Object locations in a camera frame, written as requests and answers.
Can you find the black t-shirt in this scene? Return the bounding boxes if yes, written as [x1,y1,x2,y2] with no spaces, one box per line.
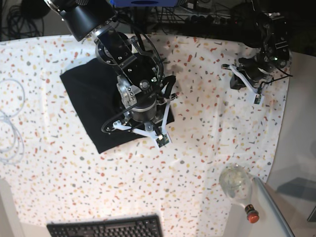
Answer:
[60,58,176,154]

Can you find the black power strip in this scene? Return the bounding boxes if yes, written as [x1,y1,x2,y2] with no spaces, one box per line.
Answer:
[184,14,241,26]

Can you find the terrazzo pattern tablecloth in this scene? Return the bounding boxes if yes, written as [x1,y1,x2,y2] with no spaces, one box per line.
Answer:
[0,34,289,237]

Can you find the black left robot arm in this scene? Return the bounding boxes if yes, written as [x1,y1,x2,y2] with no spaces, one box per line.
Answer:
[221,0,292,105]

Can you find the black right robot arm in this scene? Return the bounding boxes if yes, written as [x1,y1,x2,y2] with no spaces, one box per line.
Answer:
[46,0,177,148]

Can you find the clear bottle with red cap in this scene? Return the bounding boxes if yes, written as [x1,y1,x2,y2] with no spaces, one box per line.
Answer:
[219,164,260,224]

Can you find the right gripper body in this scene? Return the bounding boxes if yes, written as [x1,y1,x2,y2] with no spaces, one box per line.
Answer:
[117,75,163,123]

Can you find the white coiled cable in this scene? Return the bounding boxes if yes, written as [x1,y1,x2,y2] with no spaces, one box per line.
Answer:
[0,79,27,165]

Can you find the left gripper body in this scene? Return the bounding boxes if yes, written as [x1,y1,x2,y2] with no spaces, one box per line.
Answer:
[237,57,274,85]

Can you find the black computer keyboard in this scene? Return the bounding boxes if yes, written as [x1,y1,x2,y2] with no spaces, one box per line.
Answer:
[46,215,163,237]

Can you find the blue box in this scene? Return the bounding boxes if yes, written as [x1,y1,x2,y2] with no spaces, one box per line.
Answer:
[110,0,178,7]

